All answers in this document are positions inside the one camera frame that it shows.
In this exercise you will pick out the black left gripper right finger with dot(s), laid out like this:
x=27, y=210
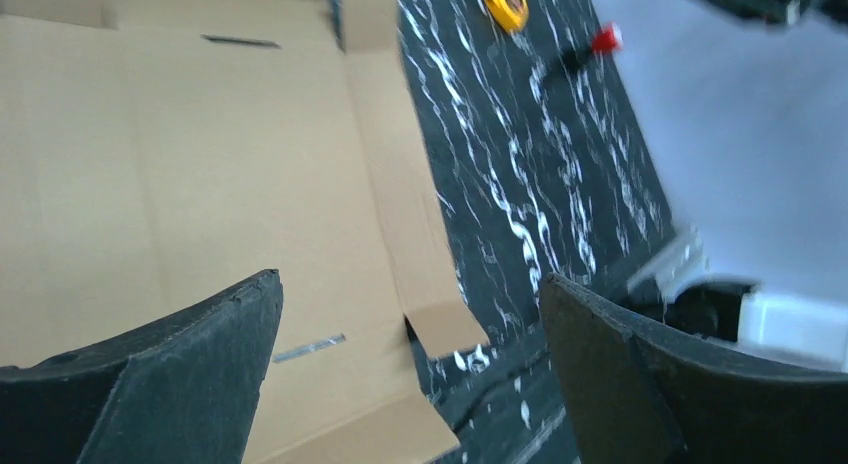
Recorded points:
x=639, y=391

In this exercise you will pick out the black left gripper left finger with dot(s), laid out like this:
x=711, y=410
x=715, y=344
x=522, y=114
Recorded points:
x=181, y=389

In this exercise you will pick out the brown cardboard box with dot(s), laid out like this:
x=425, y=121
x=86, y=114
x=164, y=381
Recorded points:
x=156, y=152

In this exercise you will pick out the red emergency stop button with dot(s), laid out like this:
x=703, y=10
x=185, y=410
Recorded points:
x=572, y=61

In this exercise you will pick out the yellow tape measure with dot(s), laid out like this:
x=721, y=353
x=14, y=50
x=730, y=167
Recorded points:
x=510, y=15

